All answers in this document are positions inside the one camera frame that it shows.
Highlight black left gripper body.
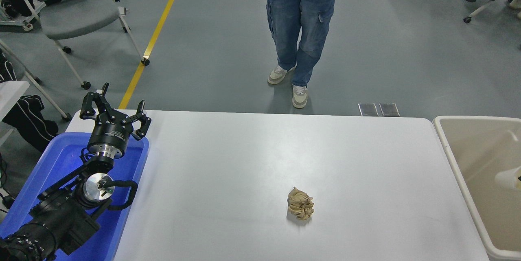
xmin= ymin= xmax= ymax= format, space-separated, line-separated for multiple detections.
xmin=88 ymin=110 xmax=134 ymax=156

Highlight white paper cup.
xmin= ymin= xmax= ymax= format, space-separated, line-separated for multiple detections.
xmin=495 ymin=166 xmax=521 ymax=190

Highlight blue plastic tray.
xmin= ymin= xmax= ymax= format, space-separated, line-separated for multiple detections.
xmin=0 ymin=132 xmax=149 ymax=261

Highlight black bag with white stripes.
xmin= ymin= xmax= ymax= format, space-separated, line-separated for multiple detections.
xmin=0 ymin=95 xmax=59 ymax=152

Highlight grey seat wheeled chair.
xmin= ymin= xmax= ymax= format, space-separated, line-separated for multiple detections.
xmin=4 ymin=0 xmax=150 ymax=90

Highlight small white side table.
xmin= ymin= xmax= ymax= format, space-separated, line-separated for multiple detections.
xmin=0 ymin=81 xmax=30 ymax=145

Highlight yellow floor tape line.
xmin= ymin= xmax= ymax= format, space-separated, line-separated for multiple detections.
xmin=118 ymin=0 xmax=189 ymax=110

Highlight crumpled tan paper ball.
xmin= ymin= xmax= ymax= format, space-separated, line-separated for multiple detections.
xmin=287 ymin=187 xmax=315 ymax=221

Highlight metal floor plate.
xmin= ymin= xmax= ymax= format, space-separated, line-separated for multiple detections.
xmin=379 ymin=103 xmax=401 ymax=117
xmin=358 ymin=103 xmax=379 ymax=117

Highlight large pale plastic bin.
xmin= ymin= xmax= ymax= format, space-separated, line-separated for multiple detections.
xmin=432 ymin=116 xmax=521 ymax=261

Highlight person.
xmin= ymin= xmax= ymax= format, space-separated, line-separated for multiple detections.
xmin=507 ymin=0 xmax=521 ymax=20

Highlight white wheeled frame legs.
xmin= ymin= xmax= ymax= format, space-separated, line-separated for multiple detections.
xmin=0 ymin=40 xmax=72 ymax=123

